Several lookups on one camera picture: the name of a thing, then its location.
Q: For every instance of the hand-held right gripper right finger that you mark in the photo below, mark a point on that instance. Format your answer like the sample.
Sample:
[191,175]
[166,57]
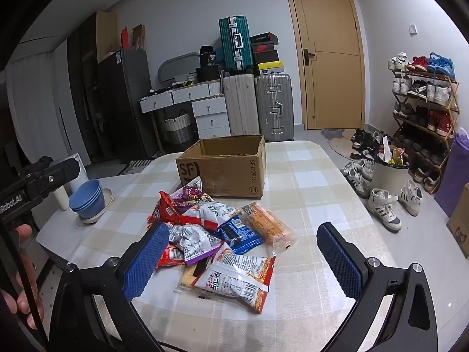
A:
[340,260]

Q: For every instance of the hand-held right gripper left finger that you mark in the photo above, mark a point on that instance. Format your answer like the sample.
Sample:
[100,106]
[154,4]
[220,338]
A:
[146,260]

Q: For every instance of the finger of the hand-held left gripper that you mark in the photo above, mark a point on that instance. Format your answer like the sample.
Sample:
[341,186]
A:
[55,176]

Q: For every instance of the clear biscuit packet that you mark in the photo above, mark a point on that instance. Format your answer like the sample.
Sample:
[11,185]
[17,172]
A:
[188,277]

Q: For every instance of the silver purple snack packet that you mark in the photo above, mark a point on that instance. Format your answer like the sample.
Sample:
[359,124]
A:
[190,242]

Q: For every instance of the clear orange cracker packet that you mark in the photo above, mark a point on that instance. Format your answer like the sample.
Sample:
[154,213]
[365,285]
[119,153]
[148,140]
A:
[267,227]

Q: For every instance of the purple cartoon snack packet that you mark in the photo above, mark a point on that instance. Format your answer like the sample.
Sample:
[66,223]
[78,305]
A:
[190,192]

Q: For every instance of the white red chip packet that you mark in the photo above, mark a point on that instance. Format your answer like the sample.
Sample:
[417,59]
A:
[212,212]

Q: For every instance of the white orange snack packet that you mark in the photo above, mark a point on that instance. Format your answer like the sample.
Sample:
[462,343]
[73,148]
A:
[234,278]

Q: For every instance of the blue cookie packet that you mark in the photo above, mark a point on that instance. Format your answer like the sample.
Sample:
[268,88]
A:
[238,234]

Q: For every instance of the brown cardboard box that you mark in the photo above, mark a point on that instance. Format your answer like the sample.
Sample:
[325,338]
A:
[227,176]

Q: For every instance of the person's left hand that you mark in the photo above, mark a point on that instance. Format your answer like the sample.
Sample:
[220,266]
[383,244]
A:
[24,230]

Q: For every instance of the stack of blue bowls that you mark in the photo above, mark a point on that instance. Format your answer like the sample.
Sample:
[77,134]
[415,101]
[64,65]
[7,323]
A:
[86,200]

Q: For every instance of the white plate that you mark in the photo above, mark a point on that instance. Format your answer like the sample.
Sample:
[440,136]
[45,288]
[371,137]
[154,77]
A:
[108,200]

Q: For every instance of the cluster of scattered shoes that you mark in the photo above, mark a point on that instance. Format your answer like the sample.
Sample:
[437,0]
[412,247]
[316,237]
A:
[384,209]

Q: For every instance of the black white patterned rug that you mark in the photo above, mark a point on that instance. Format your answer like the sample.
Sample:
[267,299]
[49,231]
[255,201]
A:
[137,167]

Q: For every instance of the white trash bin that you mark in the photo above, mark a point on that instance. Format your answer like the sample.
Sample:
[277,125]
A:
[388,179]

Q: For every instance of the dark tall cabinet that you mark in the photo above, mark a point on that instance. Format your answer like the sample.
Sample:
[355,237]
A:
[86,80]

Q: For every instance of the black refrigerator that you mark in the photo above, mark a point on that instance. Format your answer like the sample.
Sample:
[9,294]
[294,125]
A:
[124,102]

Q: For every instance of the grey door mat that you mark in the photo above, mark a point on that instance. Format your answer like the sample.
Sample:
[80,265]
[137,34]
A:
[337,143]

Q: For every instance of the printed cardboard carton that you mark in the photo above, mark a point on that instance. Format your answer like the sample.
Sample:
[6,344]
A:
[460,223]

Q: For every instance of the woven laundry basket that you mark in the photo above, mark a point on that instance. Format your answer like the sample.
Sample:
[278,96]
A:
[177,128]

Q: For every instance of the purple bag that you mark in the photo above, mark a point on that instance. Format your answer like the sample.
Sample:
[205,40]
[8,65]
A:
[454,176]

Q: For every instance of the brown cardboard sheet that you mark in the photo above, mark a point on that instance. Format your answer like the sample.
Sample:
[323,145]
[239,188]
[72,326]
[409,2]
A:
[106,33]

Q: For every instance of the red paper bag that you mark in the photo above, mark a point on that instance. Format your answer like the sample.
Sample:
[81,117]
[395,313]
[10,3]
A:
[125,38]

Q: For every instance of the brown paper bag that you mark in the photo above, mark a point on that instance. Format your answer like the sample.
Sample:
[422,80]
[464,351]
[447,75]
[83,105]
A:
[138,38]

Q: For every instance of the grey oval mirror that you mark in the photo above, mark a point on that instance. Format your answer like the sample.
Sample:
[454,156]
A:
[176,66]

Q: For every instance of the white drawer desk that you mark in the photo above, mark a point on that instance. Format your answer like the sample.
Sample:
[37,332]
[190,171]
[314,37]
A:
[210,108]

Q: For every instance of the silver suitcase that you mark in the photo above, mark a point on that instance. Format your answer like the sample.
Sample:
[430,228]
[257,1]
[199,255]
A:
[273,106]

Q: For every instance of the wooden door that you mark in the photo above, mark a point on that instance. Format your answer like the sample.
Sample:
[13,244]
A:
[329,80]

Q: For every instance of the beige suitcase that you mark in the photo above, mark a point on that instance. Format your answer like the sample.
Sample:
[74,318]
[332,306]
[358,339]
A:
[240,106]

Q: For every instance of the black storage box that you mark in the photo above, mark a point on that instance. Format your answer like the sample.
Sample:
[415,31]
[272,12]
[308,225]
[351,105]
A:
[208,74]

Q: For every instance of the shoe rack with shoes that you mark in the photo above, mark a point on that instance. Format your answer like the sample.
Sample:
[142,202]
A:
[436,93]

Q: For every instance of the black printed bag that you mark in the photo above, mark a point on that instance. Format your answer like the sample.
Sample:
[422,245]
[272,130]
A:
[207,57]

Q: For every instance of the yellow white shoe box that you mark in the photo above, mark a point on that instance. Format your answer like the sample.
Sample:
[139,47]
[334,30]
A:
[269,68]

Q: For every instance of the teal suitcase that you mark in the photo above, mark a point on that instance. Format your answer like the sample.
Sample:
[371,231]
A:
[234,44]

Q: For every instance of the red logo shoe box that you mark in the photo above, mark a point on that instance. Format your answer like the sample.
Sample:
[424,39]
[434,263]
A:
[262,47]

